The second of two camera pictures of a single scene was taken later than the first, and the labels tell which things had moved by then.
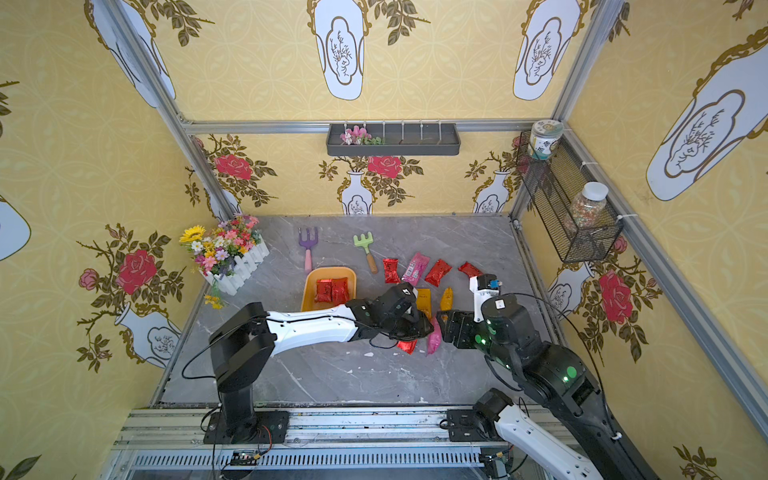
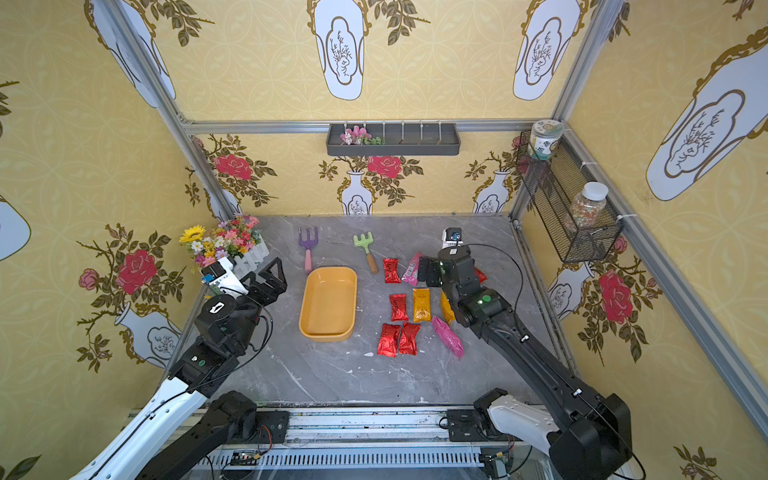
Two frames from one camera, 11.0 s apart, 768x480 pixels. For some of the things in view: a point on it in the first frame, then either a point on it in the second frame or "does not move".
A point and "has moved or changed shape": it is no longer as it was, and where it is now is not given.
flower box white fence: [226, 254] does not move
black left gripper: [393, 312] → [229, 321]
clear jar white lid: [587, 207] does not move
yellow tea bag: [423, 301] does not move
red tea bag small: [324, 290] → [389, 339]
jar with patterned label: [545, 134] does not move
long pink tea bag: [417, 268] does not move
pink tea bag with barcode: [435, 338] has moved or changed shape
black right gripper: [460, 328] → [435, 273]
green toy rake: [365, 241] does not move
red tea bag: [391, 270] does not move
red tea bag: [408, 346] has moved or changed shape
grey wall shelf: [400, 139] does not move
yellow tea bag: [446, 302] does not move
